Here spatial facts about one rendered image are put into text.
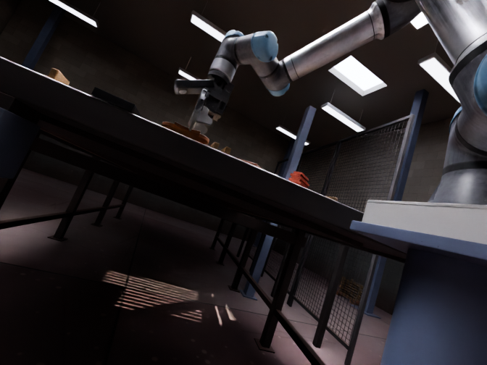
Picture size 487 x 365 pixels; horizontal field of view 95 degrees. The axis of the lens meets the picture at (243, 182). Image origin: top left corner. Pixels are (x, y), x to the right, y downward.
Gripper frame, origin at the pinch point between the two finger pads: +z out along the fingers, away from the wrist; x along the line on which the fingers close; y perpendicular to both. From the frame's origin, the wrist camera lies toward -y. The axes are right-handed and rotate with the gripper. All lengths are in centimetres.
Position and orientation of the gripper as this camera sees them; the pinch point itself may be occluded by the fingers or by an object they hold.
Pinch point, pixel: (186, 132)
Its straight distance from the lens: 69.6
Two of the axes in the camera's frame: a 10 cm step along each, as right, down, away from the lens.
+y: 8.7, 4.0, 2.8
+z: -3.6, 9.2, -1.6
